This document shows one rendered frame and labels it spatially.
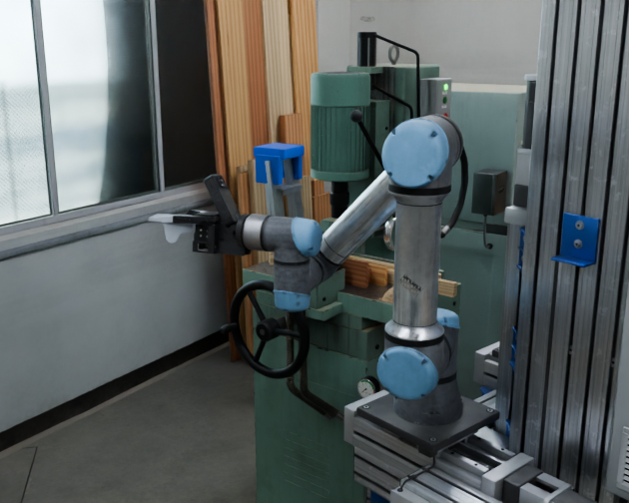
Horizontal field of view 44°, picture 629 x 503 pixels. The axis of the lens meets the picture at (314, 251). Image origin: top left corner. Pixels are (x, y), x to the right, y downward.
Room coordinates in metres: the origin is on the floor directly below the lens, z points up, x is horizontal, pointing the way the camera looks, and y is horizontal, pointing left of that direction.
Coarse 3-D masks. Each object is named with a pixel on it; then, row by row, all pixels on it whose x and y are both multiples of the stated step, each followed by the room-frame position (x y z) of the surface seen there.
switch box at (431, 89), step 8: (424, 80) 2.45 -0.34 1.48; (432, 80) 2.43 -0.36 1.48; (440, 80) 2.44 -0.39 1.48; (448, 80) 2.48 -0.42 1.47; (424, 88) 2.45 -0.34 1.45; (432, 88) 2.43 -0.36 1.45; (440, 88) 2.44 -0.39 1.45; (448, 88) 2.48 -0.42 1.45; (424, 96) 2.45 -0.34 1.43; (432, 96) 2.43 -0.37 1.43; (440, 96) 2.44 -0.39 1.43; (448, 96) 2.48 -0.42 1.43; (424, 104) 2.45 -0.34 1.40; (432, 104) 2.43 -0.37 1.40; (440, 104) 2.44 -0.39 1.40; (448, 104) 2.49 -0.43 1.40; (424, 112) 2.45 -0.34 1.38; (432, 112) 2.43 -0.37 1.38; (440, 112) 2.45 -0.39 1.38; (448, 112) 2.49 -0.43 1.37
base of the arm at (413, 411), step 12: (444, 384) 1.49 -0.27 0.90; (456, 384) 1.52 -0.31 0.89; (432, 396) 1.48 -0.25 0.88; (444, 396) 1.49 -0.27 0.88; (456, 396) 1.51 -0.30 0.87; (396, 408) 1.52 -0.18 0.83; (408, 408) 1.49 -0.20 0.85; (420, 408) 1.48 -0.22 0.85; (432, 408) 1.48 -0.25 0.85; (444, 408) 1.48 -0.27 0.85; (456, 408) 1.49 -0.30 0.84; (408, 420) 1.49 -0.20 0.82; (420, 420) 1.47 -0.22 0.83; (432, 420) 1.47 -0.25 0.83; (444, 420) 1.47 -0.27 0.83
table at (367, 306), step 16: (256, 272) 2.30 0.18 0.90; (272, 272) 2.29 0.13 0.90; (352, 288) 2.14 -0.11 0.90; (368, 288) 2.14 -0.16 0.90; (384, 288) 2.14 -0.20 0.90; (336, 304) 2.08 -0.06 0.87; (352, 304) 2.08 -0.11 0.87; (368, 304) 2.05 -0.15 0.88; (384, 304) 2.01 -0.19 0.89; (320, 320) 2.03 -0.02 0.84; (384, 320) 2.01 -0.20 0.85
